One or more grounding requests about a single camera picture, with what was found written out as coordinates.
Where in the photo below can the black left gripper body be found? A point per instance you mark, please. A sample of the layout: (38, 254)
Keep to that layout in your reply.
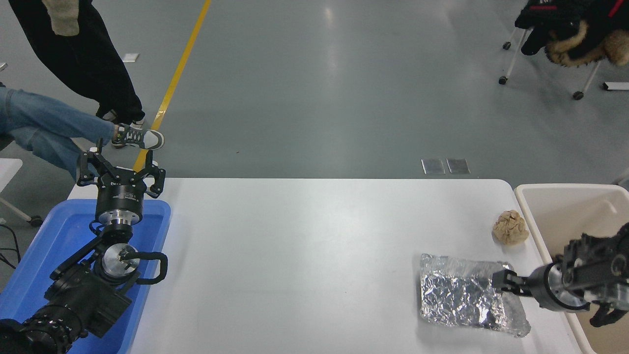
(120, 194)

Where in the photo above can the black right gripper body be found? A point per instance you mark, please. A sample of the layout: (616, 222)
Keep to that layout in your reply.
(540, 287)

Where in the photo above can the silver foil plate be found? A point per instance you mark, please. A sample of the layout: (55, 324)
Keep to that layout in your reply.
(452, 300)

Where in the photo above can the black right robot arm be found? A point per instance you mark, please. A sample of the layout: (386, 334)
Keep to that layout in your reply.
(599, 270)

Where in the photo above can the small grey floor plate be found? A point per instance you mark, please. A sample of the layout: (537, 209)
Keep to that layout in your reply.
(131, 58)

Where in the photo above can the silver floor plate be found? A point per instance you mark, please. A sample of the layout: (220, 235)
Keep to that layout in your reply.
(433, 166)
(458, 165)

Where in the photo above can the crumpled tan paper ball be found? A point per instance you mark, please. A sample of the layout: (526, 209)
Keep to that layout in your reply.
(510, 228)

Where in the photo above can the person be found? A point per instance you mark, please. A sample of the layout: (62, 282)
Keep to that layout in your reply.
(44, 118)
(88, 59)

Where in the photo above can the white side table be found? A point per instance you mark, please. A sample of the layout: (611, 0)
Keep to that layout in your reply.
(7, 169)

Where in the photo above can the blue plastic tray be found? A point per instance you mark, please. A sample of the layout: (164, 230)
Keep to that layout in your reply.
(49, 236)

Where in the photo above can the large pale plastic bin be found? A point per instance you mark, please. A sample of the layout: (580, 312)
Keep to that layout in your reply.
(555, 206)

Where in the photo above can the brown cardboard box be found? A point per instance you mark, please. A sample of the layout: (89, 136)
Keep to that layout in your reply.
(609, 339)

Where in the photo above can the white bar on floor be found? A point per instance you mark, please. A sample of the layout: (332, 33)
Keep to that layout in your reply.
(615, 85)

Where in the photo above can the wheeled metal chair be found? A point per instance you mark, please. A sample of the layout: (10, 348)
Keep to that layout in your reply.
(513, 54)

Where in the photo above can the black coat with fur trim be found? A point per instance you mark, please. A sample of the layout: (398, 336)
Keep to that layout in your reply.
(565, 19)

